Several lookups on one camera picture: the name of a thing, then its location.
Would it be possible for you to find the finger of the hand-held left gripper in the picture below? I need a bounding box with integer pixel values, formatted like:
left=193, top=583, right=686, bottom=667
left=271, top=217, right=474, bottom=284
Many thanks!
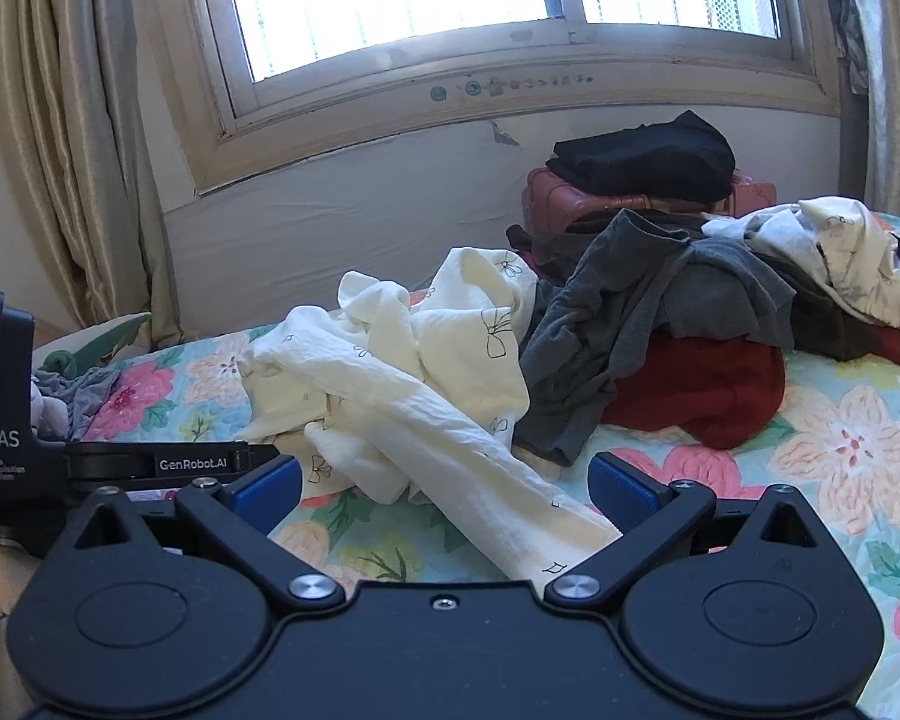
left=66, top=441, right=280, bottom=482

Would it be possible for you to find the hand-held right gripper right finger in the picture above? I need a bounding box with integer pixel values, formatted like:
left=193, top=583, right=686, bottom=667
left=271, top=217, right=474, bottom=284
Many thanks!
left=544, top=452, right=818, bottom=608

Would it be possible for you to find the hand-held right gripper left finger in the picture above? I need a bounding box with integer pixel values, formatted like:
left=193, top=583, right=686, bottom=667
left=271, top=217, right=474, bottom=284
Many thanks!
left=71, top=456, right=346, bottom=612

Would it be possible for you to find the grey-blue cloth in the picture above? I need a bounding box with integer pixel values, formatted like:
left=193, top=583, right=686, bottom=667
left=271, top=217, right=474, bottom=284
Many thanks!
left=34, top=367, right=121, bottom=440

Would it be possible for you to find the green and white cloth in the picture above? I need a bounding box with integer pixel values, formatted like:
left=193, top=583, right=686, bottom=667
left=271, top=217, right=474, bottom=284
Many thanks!
left=34, top=313, right=155, bottom=376

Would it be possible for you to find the red garment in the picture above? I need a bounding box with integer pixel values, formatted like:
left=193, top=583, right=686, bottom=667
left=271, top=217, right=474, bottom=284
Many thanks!
left=600, top=330, right=788, bottom=451

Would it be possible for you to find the grey garment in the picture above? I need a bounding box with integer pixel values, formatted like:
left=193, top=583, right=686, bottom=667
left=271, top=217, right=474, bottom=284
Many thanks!
left=514, top=208, right=796, bottom=466

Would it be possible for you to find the floral bedspread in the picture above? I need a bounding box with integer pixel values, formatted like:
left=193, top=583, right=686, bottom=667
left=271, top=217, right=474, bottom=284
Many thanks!
left=34, top=210, right=900, bottom=720

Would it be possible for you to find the dark brown garment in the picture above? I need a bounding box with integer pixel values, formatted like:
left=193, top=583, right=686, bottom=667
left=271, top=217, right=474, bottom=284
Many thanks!
left=765, top=255, right=893, bottom=361

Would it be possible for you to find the red suitcase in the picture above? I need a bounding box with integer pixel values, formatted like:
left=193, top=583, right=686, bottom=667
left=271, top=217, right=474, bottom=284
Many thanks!
left=523, top=167, right=777, bottom=241

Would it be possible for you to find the cream ruffled bow-print garment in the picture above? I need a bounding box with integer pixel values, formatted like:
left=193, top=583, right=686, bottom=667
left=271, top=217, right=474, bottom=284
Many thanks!
left=701, top=196, right=900, bottom=338

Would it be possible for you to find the folded black garment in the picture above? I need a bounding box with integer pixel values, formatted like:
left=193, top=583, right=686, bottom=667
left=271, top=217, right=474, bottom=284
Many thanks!
left=546, top=110, right=736, bottom=205

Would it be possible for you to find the grey sheer curtain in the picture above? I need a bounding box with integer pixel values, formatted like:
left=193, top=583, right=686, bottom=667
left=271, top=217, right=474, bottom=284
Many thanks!
left=817, top=0, right=897, bottom=203

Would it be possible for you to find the window with beige frame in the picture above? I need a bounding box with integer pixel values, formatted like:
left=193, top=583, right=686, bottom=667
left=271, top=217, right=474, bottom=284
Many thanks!
left=154, top=0, right=845, bottom=196

